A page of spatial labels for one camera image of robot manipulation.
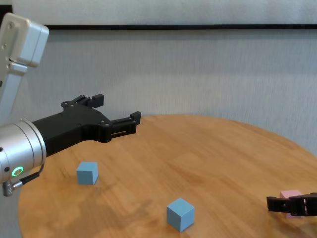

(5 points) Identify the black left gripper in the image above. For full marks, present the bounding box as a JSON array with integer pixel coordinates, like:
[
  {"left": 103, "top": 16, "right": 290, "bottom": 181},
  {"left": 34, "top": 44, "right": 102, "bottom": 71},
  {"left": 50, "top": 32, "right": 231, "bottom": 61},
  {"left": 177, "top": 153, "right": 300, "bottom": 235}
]
[{"left": 31, "top": 93, "right": 142, "bottom": 158}]

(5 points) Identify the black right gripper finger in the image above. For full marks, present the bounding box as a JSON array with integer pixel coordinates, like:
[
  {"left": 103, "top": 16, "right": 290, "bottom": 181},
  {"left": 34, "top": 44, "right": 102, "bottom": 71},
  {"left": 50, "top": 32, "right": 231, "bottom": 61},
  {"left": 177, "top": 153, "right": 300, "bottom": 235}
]
[
  {"left": 289, "top": 192, "right": 317, "bottom": 216},
  {"left": 266, "top": 196, "right": 307, "bottom": 217}
]

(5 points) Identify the pink cube block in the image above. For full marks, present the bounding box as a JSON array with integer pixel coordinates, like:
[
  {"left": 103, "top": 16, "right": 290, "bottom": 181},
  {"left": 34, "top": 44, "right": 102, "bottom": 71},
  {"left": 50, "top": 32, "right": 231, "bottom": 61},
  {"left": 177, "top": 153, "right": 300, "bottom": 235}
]
[{"left": 279, "top": 190, "right": 308, "bottom": 219}]

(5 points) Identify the blue cube block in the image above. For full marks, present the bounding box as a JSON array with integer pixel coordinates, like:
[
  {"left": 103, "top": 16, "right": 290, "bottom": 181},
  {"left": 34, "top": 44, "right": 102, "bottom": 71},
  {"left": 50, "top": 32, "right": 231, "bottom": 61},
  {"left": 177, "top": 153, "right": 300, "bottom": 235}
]
[
  {"left": 166, "top": 197, "right": 195, "bottom": 233},
  {"left": 76, "top": 162, "right": 99, "bottom": 185}
]

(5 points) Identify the black cable silver connector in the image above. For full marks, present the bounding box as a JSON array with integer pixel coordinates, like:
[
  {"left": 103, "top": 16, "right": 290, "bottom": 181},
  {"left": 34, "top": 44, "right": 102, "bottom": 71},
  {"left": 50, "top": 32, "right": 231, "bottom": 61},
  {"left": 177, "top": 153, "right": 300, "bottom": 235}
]
[{"left": 1, "top": 162, "right": 46, "bottom": 198}]

